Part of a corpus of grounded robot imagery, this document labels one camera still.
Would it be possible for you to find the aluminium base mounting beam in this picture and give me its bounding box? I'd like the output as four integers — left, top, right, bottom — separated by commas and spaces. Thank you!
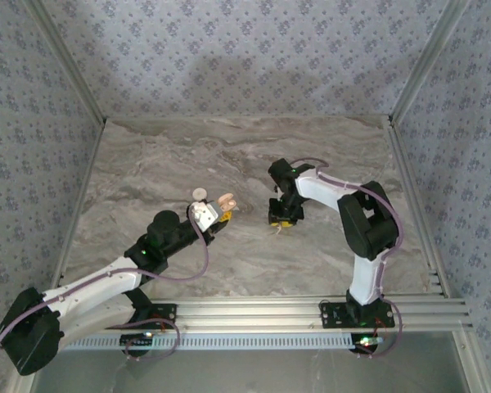
106, 297, 474, 332

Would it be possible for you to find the aluminium table side rail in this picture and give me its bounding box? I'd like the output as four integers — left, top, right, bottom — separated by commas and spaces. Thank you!
386, 118, 486, 393
3, 118, 108, 393

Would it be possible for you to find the white slotted cable duct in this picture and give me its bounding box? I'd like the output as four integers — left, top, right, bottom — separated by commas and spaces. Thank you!
65, 332, 394, 353

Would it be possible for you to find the aluminium frame corner post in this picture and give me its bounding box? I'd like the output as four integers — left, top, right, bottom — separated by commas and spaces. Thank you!
24, 0, 108, 124
387, 0, 471, 124

